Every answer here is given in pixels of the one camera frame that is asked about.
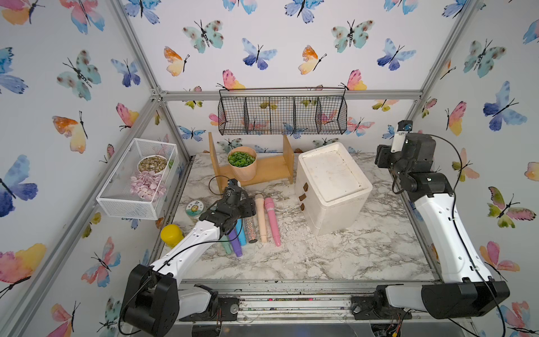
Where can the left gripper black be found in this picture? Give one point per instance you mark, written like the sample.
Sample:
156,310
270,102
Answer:
249,206

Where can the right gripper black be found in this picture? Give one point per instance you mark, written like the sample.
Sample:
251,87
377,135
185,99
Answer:
385,156

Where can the blue toy microphone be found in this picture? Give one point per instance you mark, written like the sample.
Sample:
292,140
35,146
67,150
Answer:
240,229

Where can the glitter toy microphone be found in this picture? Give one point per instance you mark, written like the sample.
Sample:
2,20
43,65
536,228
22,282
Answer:
250,230

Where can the beige toy microphone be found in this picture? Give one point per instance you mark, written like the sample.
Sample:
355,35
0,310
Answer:
259,203

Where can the pink toy microphone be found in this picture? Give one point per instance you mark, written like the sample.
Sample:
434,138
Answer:
272,217

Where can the purple toy microphone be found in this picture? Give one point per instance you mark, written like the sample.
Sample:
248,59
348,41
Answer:
234,241

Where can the green toy microphone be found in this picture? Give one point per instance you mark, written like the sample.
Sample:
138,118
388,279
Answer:
226,244

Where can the white plastic drawer unit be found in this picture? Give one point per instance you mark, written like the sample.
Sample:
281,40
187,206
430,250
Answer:
331,188

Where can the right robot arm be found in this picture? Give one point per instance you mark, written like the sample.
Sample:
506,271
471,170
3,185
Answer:
467,288

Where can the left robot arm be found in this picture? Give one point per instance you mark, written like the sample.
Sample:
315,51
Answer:
153,301

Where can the round green tin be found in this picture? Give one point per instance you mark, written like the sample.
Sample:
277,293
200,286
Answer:
195,208

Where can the peach pot with greens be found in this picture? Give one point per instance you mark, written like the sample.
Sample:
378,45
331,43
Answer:
243,161

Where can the wooden shelf rack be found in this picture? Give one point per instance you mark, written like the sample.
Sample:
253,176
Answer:
263,170

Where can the yellow plastic toy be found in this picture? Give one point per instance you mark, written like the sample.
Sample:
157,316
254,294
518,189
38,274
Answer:
171,235

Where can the bowl of seeds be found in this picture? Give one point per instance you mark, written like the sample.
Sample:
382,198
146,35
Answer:
153,163

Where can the pile of pink slices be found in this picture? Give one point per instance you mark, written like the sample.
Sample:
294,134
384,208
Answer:
148,186

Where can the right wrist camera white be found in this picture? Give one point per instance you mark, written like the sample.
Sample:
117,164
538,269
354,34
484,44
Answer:
403,128

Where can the white mesh wall basket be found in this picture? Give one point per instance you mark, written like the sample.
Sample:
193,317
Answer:
116,199

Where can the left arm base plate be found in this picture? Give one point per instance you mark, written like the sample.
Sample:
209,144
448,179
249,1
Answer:
221,309

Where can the black wire wall basket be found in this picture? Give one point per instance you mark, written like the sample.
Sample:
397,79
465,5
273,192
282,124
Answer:
293,112

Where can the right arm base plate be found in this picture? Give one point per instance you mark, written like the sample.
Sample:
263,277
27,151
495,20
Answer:
375,306

